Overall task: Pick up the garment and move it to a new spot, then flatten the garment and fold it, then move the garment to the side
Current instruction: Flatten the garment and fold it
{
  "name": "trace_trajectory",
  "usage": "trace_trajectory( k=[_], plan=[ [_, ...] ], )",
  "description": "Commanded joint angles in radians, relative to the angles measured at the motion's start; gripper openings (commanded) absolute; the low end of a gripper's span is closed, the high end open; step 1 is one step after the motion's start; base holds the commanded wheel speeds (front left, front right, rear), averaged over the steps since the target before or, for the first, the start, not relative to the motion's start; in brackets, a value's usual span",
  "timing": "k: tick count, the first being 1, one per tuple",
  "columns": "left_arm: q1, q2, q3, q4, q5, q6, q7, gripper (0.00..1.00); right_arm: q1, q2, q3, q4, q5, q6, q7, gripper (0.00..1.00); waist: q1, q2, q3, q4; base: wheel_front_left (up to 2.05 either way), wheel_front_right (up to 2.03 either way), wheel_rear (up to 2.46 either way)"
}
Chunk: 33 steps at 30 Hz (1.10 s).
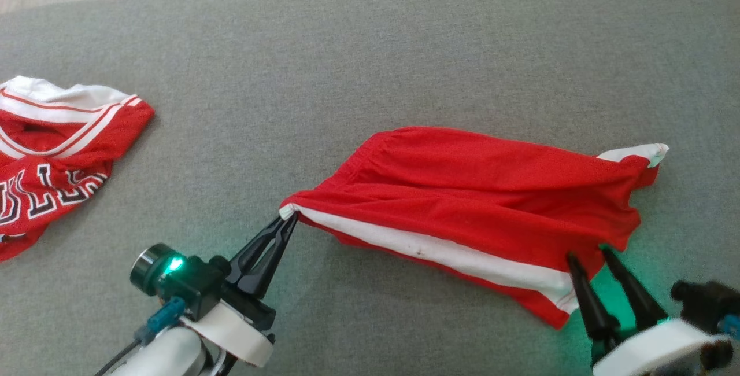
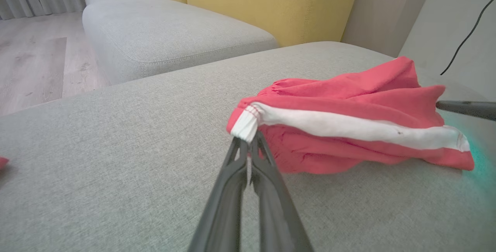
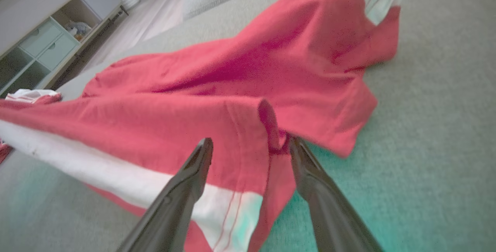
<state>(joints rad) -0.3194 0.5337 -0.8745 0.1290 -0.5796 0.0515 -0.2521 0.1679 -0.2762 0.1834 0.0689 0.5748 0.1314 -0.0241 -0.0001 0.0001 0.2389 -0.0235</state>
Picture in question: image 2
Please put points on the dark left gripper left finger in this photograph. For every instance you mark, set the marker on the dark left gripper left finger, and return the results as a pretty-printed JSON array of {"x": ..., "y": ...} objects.
[{"x": 224, "y": 213}]

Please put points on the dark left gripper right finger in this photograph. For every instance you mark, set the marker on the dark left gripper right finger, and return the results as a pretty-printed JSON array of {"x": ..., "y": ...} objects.
[{"x": 275, "y": 213}]

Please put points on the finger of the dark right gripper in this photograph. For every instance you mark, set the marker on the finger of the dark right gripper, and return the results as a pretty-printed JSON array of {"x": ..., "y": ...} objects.
[{"x": 472, "y": 108}]

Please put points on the red shorts with white stripe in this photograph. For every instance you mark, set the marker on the red shorts with white stripe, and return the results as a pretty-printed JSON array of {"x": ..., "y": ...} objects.
[{"x": 348, "y": 97}]

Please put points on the red jersey with white sleeves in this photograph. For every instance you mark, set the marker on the red jersey with white sleeves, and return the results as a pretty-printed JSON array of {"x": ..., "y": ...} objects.
[{"x": 3, "y": 163}]

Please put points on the large grey sofa seat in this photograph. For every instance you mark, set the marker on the large grey sofa seat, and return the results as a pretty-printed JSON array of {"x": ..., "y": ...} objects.
[{"x": 116, "y": 166}]

